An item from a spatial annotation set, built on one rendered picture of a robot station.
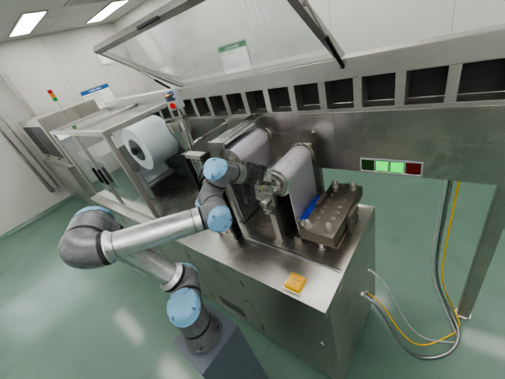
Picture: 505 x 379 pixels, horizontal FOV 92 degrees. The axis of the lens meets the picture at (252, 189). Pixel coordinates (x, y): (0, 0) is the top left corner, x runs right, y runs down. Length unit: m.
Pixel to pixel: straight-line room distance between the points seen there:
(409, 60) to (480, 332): 1.67
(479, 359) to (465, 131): 1.38
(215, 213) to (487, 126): 0.94
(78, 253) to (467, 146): 1.29
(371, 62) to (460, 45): 0.25
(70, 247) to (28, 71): 5.61
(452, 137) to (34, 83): 6.15
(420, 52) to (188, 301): 1.16
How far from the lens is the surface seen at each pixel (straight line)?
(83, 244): 0.79
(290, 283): 1.12
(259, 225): 1.45
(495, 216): 1.56
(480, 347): 2.14
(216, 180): 0.81
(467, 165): 1.22
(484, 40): 1.07
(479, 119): 1.14
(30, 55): 6.35
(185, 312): 0.96
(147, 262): 0.97
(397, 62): 1.09
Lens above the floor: 1.83
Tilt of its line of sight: 32 degrees down
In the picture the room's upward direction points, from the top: 18 degrees counter-clockwise
